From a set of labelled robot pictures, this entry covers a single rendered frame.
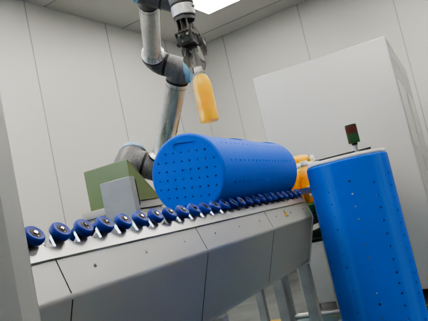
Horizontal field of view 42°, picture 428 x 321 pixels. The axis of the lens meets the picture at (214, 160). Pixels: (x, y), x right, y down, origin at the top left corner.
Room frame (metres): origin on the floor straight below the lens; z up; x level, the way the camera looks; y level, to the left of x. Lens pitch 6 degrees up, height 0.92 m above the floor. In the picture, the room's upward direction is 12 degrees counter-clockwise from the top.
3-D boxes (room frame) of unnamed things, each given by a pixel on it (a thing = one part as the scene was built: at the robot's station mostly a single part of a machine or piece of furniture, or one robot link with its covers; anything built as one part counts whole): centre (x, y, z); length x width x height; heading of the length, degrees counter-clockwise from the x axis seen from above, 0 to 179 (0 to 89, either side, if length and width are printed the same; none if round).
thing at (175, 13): (2.03, -0.01, 1.71); 0.10 x 0.09 x 0.05; 66
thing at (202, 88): (2.05, -0.02, 1.38); 0.07 x 0.07 x 0.19
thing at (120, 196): (1.51, 0.27, 1.00); 0.10 x 0.04 x 0.15; 66
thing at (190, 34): (2.02, -0.01, 1.63); 0.09 x 0.08 x 0.12; 156
